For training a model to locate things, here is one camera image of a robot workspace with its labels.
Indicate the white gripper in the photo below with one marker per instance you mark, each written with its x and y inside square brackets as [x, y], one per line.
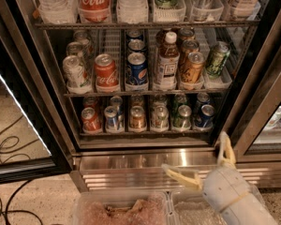
[224, 185]

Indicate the front blue can bottom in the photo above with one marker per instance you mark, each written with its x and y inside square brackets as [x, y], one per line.
[204, 117]

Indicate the front green can bottom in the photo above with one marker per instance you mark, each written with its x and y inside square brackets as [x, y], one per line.
[181, 120]

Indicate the green can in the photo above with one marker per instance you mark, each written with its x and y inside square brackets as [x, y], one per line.
[181, 120]
[179, 99]

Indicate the closed right fridge door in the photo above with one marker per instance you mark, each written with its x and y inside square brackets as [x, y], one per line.
[255, 93]

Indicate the rear blue can bottom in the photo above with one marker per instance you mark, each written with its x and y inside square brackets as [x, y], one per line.
[202, 99]

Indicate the front white can bottom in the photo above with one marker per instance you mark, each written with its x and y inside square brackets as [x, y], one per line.
[160, 119]

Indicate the white can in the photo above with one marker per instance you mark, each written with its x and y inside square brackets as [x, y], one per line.
[160, 100]
[160, 119]

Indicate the rear green can bottom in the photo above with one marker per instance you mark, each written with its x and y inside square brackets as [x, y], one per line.
[179, 99]

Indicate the rear white can bottom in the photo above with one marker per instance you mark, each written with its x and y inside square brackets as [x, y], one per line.
[160, 100]

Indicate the front orange can bottom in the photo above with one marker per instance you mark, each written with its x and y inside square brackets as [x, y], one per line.
[137, 119]

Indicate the orange can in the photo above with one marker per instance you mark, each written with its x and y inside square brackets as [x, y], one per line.
[137, 119]
[137, 100]

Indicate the front gold can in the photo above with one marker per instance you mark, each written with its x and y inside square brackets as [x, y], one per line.
[190, 71]

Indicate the gold can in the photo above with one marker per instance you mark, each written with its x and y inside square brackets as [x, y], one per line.
[186, 33]
[187, 47]
[190, 71]

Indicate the rear orange can bottom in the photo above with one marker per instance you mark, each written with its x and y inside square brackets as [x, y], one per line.
[137, 100]

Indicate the front red bull can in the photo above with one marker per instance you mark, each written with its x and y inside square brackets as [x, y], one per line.
[113, 123]

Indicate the red bull can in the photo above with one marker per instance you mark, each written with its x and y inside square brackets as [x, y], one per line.
[113, 123]
[117, 102]

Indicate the rear red bull can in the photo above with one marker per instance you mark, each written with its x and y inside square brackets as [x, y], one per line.
[117, 102]

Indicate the green can middle shelf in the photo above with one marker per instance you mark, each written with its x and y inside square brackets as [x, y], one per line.
[217, 59]

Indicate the front blue pepsi can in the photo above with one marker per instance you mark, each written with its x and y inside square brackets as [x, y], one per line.
[136, 72]

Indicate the front red coke can bottom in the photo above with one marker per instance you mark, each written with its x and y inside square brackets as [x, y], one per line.
[90, 120]

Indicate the red coke can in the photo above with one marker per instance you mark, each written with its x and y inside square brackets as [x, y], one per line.
[91, 102]
[90, 120]

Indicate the rear red coke can bottom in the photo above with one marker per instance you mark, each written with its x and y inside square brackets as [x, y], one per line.
[91, 102]

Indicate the red coke can middle shelf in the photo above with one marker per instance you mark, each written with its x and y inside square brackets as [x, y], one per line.
[107, 76]

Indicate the front white can middle shelf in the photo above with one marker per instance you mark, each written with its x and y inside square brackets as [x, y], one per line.
[78, 81]

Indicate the white can shelf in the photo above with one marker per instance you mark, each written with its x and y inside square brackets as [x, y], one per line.
[75, 48]
[85, 39]
[78, 81]

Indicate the open glass fridge door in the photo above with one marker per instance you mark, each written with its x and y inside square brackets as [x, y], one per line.
[35, 139]

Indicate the large coke bottle top shelf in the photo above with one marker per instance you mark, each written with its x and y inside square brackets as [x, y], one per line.
[94, 11]

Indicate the clear bin with bubble wrap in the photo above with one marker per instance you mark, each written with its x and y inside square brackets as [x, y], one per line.
[190, 208]

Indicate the tea bottle white cap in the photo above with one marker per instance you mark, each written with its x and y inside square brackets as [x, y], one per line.
[167, 62]

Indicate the clear bin with pink wrap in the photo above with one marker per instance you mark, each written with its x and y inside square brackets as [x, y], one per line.
[122, 207]

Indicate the clear water bottle centre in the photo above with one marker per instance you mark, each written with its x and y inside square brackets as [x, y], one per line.
[132, 11]

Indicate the clear water bottle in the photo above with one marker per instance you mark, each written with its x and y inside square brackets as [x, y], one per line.
[58, 11]
[132, 11]

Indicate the clear water bottle left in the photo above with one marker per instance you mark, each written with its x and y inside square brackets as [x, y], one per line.
[58, 11]

